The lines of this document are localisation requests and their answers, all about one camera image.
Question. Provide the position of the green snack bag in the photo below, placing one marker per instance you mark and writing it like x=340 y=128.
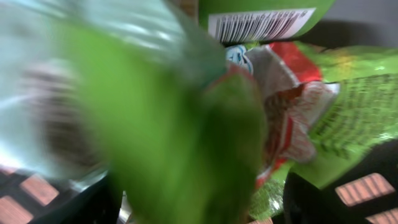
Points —
x=332 y=114

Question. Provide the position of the green cup noodles container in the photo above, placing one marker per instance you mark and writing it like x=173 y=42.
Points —
x=237 y=21

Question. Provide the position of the teal snack packet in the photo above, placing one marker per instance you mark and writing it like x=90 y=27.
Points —
x=41 y=126

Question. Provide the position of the grey plastic mesh basket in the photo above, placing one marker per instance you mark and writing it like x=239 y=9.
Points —
x=186 y=133

